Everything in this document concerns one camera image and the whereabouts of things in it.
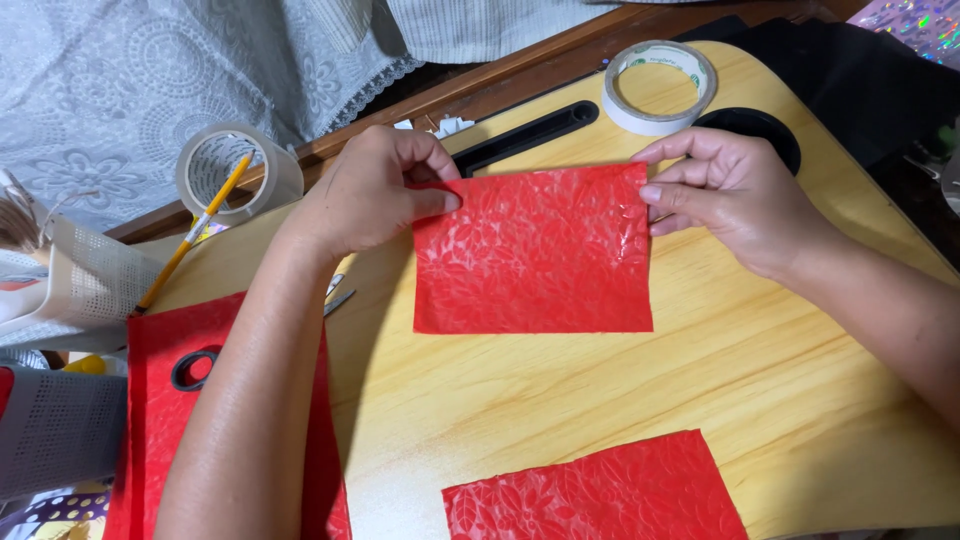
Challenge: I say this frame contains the person's right hand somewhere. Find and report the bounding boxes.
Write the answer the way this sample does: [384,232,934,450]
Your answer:
[630,126,834,284]

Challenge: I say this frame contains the person's left hand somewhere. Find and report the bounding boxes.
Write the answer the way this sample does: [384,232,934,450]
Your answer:
[281,124,463,261]

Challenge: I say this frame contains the white paper scraps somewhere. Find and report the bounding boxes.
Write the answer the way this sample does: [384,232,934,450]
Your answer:
[393,114,477,141]

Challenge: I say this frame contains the clear packing tape roll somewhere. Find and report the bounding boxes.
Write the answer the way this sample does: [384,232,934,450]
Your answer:
[175,123,305,228]

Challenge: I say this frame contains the white double-sided tape roll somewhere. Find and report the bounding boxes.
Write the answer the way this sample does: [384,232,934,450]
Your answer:
[601,40,718,138]

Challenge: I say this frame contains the black cloth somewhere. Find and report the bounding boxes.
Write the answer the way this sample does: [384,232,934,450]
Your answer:
[675,15,960,271]

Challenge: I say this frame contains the yellow pencil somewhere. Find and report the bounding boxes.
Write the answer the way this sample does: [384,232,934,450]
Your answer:
[131,152,255,317]

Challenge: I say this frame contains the white striped cloth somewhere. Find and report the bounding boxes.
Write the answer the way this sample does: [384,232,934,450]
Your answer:
[386,0,624,65]

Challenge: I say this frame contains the wooden lap desk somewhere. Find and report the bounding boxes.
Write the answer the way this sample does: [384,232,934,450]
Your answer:
[146,40,960,540]

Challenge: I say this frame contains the white lace cloth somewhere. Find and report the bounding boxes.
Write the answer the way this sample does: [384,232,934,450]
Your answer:
[0,0,426,234]

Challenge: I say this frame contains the holographic paper sheet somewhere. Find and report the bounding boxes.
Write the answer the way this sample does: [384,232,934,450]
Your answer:
[847,0,960,69]

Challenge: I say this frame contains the white perforated plastic basket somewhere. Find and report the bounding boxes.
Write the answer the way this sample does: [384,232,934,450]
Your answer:
[0,172,166,354]

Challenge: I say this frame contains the large red embossed paper sheet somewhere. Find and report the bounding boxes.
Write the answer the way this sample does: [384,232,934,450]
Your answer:
[102,291,353,540]

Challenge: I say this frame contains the grey perforated plastic basket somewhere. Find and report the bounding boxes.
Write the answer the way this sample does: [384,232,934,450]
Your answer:
[0,366,129,502]

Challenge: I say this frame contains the purple dotted paper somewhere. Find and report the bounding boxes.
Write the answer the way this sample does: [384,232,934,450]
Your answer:
[0,487,114,540]

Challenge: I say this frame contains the black-handled scissors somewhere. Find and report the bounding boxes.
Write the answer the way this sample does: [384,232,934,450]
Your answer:
[170,273,357,393]

